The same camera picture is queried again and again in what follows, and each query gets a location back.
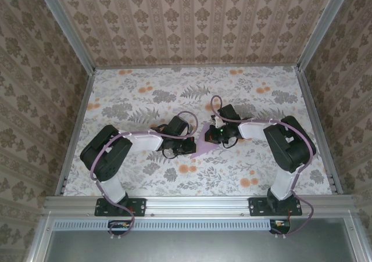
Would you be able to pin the aluminium frame post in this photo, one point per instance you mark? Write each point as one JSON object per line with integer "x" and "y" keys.
{"x": 322, "y": 26}
{"x": 71, "y": 32}

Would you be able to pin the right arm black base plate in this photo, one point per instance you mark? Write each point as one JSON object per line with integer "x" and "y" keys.
{"x": 257, "y": 206}

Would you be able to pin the grey metal panel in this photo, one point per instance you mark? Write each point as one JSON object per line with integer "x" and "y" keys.
{"x": 189, "y": 247}

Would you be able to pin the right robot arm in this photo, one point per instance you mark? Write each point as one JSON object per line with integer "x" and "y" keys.
{"x": 290, "y": 148}

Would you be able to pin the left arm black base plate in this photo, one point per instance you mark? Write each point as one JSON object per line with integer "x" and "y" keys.
{"x": 139, "y": 206}

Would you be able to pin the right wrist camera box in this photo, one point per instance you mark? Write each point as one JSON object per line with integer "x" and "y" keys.
{"x": 218, "y": 124}

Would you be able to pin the floral table mat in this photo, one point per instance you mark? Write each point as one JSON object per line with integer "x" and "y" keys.
{"x": 186, "y": 82}

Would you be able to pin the purple paper sheet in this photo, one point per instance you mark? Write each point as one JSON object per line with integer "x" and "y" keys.
{"x": 200, "y": 151}

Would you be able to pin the aluminium mounting rail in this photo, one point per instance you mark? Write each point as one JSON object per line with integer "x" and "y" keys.
{"x": 197, "y": 205}

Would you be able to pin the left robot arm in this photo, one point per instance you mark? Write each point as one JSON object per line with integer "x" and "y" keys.
{"x": 101, "y": 157}

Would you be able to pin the aluminium side rail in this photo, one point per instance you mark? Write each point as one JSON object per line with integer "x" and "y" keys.
{"x": 82, "y": 105}
{"x": 311, "y": 105}

